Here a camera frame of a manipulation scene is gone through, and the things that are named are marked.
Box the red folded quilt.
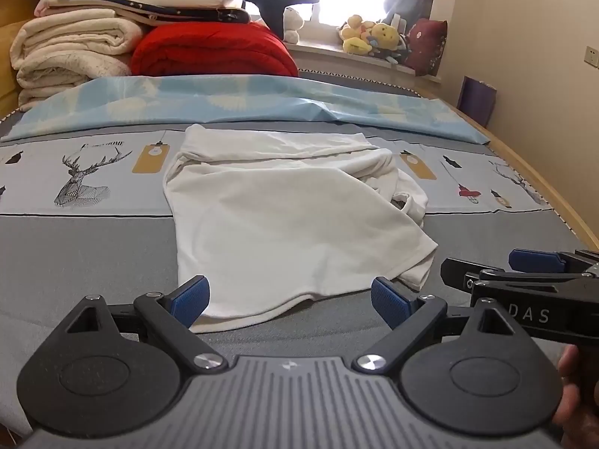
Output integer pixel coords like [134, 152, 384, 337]
[130, 21, 300, 79]

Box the grey printed bed sheet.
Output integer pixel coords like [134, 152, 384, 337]
[0, 72, 599, 436]

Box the person's right hand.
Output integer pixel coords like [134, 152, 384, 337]
[551, 343, 599, 449]

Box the cream folded blanket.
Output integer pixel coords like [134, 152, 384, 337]
[9, 13, 150, 113]

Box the white t-shirt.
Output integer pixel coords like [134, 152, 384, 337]
[162, 124, 439, 334]

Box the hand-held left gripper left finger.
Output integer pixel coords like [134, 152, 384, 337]
[66, 275, 230, 375]

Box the white plush bear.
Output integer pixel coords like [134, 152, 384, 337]
[283, 6, 306, 44]

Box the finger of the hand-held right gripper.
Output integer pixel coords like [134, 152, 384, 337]
[508, 249, 568, 274]
[440, 257, 518, 293]

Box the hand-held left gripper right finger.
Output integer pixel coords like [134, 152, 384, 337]
[353, 277, 521, 375]

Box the light blue patterned blanket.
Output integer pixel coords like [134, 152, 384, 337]
[1, 75, 491, 146]

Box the yellow plush toy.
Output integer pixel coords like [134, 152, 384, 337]
[338, 14, 379, 56]
[370, 21, 409, 64]

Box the purple box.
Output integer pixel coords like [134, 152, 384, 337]
[459, 75, 499, 128]

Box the navy starry folded quilt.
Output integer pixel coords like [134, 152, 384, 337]
[96, 0, 251, 28]

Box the dark red floral cushion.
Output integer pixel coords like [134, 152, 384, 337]
[403, 18, 449, 76]

